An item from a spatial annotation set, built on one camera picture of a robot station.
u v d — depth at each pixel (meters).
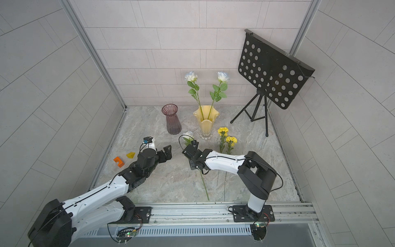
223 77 0.82
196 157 0.66
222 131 0.99
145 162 0.59
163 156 0.72
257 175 0.45
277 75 0.71
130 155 0.89
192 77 0.83
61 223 0.38
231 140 0.94
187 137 0.93
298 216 0.71
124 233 0.69
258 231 0.68
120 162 0.86
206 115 0.92
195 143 0.77
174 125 0.94
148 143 0.68
